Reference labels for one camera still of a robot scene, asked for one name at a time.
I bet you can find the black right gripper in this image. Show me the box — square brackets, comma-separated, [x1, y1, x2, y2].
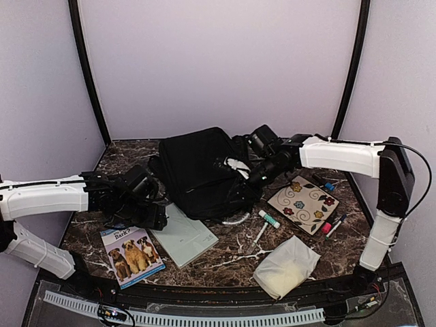
[225, 154, 288, 206]

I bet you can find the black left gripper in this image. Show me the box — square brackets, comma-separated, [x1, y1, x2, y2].
[114, 198, 167, 230]

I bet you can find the pale green hardcover book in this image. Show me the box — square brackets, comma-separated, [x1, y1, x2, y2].
[152, 204, 219, 268]

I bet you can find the black student backpack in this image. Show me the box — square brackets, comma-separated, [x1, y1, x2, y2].
[148, 127, 262, 223]

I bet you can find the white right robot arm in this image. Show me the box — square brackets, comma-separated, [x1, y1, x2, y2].
[243, 134, 415, 296]

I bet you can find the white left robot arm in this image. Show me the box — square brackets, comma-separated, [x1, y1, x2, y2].
[1, 166, 167, 297]

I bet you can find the dog picture book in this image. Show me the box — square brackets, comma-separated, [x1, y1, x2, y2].
[100, 227, 166, 290]

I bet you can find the white glue stick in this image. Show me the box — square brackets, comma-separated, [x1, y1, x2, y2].
[258, 210, 281, 229]

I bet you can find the blue capped black marker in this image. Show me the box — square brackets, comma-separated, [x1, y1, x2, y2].
[312, 174, 335, 191]

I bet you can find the clear syringe pen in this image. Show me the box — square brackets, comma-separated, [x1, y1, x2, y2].
[246, 222, 269, 255]

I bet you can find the pink highlighter marker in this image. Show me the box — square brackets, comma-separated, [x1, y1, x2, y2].
[322, 221, 333, 235]

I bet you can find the green capped marker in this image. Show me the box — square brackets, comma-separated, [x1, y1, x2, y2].
[325, 229, 334, 240]

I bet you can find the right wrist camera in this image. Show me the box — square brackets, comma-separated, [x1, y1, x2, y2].
[214, 157, 251, 179]

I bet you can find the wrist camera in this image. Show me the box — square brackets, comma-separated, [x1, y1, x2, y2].
[122, 165, 159, 200]
[214, 157, 251, 179]

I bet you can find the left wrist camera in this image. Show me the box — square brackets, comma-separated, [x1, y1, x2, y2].
[122, 165, 159, 200]

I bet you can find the grey slotted cable duct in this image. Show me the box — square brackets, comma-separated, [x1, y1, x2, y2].
[43, 291, 325, 326]

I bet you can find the black right frame post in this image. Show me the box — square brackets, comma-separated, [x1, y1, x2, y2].
[330, 0, 371, 138]

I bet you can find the black frame post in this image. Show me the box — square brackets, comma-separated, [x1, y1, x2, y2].
[330, 0, 371, 138]
[67, 0, 112, 146]

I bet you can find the black left frame post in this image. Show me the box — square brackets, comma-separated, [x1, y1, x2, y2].
[67, 0, 112, 146]

